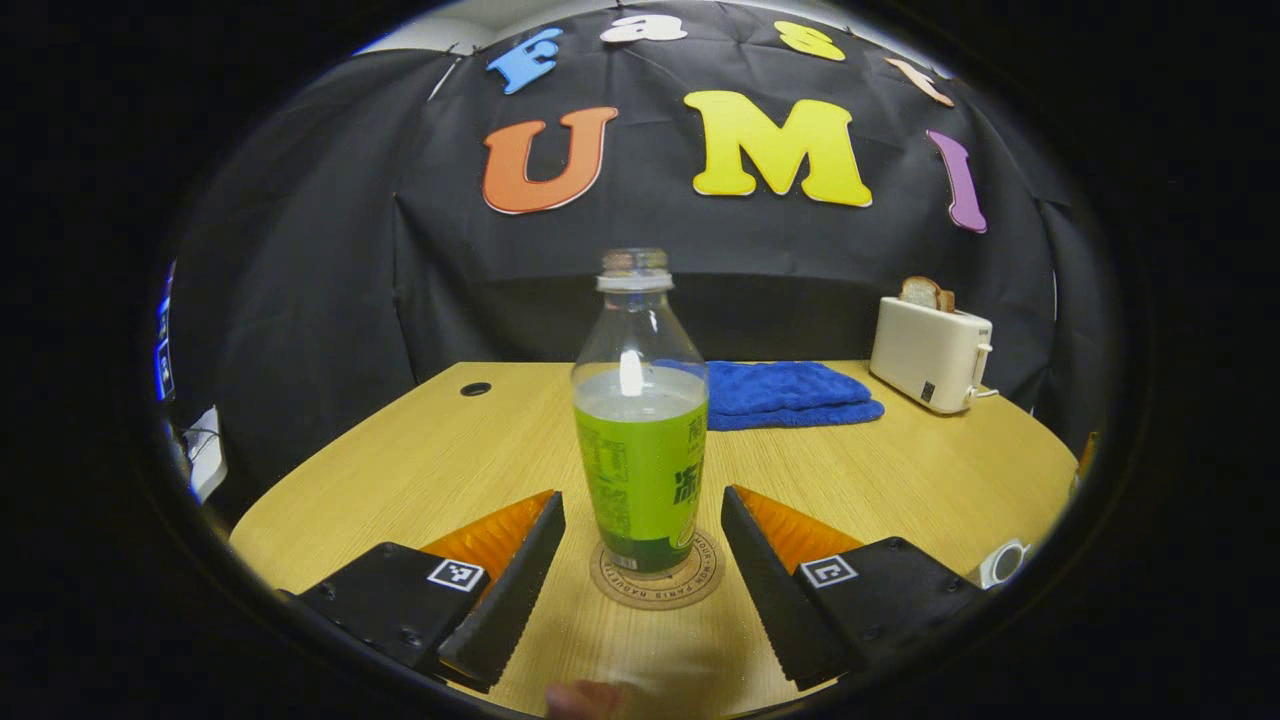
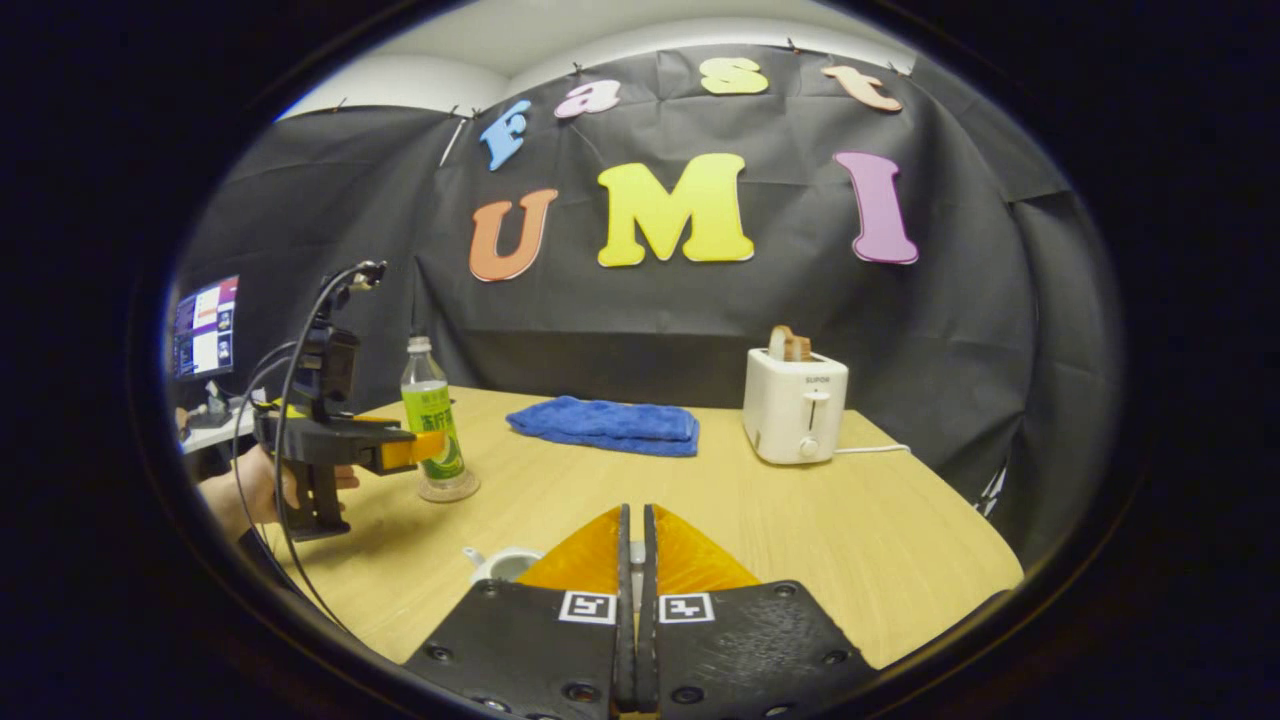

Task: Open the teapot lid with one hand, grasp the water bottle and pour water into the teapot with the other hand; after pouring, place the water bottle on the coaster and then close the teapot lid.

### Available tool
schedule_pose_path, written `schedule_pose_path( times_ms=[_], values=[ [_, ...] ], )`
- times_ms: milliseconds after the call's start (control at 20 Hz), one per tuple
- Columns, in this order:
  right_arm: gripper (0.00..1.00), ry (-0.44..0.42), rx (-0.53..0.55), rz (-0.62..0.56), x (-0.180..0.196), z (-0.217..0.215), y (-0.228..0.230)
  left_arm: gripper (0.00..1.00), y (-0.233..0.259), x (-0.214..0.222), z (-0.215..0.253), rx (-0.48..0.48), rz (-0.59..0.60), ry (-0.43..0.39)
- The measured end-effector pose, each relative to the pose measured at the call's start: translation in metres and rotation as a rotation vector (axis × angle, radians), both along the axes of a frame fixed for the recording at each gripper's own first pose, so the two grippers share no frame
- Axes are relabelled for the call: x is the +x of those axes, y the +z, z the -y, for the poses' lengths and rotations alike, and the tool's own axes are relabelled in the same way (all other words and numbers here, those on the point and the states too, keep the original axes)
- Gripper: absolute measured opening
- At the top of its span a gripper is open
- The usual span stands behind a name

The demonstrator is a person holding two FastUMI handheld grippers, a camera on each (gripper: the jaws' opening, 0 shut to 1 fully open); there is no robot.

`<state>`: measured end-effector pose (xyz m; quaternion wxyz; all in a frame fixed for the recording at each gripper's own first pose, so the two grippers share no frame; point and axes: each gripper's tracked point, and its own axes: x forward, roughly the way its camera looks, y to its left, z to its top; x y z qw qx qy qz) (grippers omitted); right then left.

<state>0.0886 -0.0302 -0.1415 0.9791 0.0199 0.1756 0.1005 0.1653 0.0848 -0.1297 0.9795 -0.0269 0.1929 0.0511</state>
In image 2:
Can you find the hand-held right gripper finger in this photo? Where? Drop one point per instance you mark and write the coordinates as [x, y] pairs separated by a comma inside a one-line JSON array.
[[648, 650], [625, 650]]

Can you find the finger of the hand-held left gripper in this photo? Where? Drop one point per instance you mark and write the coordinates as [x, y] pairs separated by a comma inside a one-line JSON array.
[[385, 445]]

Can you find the green label water bottle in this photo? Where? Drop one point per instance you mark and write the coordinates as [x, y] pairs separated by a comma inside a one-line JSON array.
[[432, 420]]

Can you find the white teacup lid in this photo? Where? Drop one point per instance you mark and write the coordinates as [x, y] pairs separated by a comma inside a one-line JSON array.
[[637, 552]]

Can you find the white teacup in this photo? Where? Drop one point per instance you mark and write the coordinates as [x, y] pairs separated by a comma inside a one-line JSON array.
[[505, 565]]

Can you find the white side desk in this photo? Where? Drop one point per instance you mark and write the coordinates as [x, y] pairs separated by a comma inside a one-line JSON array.
[[215, 432]]

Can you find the computer monitor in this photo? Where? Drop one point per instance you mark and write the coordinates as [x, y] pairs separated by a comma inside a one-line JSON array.
[[207, 328]]

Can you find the blue towel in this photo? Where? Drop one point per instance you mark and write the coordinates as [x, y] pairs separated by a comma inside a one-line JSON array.
[[605, 425]]

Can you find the white toaster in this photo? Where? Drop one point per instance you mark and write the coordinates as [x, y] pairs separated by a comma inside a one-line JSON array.
[[790, 410]]

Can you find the black backdrop cloth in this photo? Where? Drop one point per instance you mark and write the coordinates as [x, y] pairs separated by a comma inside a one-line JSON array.
[[640, 310]]

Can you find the toast bread slice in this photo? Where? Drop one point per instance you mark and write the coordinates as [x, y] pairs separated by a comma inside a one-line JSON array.
[[788, 345]]

